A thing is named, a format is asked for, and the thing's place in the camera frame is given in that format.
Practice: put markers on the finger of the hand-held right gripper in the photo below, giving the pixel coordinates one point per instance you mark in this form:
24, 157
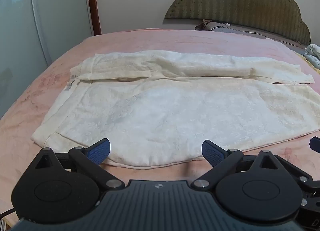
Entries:
315, 143
297, 171

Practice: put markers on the olive padded headboard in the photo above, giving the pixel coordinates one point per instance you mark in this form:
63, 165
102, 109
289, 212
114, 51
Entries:
240, 4

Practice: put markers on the cream white towel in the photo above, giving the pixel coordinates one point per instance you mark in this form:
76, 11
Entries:
165, 106

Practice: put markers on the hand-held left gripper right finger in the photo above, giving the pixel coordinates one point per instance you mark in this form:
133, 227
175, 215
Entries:
212, 152

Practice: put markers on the brown wooden door frame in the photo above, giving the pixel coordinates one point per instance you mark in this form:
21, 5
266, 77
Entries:
93, 4

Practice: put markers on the grey striped pillow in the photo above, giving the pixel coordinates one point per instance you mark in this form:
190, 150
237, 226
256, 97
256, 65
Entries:
240, 30

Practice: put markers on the white printed cloth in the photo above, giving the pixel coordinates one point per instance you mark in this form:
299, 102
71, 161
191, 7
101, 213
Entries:
313, 55

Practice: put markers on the glass wardrobe door with flowers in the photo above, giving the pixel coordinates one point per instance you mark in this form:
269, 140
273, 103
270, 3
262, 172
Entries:
32, 18

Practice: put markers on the pink bed blanket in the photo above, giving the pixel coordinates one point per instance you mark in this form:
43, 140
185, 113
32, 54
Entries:
175, 38

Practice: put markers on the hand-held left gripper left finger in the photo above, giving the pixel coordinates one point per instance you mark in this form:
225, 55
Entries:
100, 150

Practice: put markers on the yellow cloth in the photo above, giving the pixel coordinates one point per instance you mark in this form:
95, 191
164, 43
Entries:
313, 65

